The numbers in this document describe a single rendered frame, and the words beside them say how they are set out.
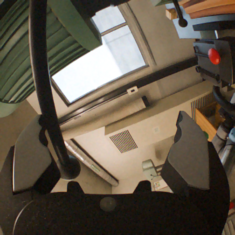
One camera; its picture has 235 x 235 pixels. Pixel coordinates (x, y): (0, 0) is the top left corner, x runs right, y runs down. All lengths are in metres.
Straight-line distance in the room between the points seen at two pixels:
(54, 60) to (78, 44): 0.04
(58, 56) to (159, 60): 1.51
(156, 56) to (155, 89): 0.46
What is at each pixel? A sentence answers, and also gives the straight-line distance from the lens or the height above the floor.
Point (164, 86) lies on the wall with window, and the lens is 1.78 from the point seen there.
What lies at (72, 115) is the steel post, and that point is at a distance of 1.81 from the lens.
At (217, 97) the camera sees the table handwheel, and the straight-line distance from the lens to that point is 0.42.
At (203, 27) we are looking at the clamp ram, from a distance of 0.29.
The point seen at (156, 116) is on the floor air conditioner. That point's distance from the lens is 1.59.
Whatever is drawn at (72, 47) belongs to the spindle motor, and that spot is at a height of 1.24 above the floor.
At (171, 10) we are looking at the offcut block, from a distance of 0.54.
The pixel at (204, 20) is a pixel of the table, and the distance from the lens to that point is 0.42.
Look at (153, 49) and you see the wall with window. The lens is 1.60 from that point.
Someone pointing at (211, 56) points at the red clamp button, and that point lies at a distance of 0.25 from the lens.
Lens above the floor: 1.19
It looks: 13 degrees up
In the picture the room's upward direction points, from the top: 113 degrees counter-clockwise
